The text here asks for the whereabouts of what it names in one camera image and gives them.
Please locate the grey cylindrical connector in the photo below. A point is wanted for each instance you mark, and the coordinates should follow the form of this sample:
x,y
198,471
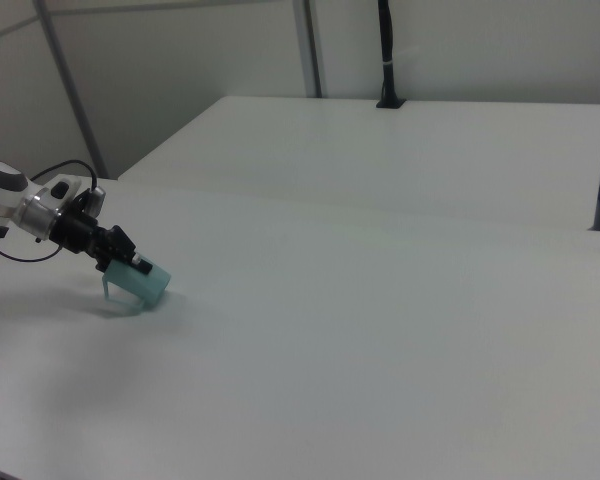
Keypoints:
x,y
97,199

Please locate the grey slanted partition post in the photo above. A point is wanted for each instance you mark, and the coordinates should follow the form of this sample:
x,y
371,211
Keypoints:
x,y
72,95

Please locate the white adjacent table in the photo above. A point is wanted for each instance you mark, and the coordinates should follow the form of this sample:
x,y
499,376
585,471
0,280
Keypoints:
x,y
380,160

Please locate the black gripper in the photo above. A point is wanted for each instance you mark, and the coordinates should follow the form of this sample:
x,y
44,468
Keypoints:
x,y
80,230

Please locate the grey upright partition post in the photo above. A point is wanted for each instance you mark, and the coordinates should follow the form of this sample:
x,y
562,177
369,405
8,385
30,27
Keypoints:
x,y
308,50

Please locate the black camera stand pole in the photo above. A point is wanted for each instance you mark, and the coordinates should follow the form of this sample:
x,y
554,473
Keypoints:
x,y
390,75

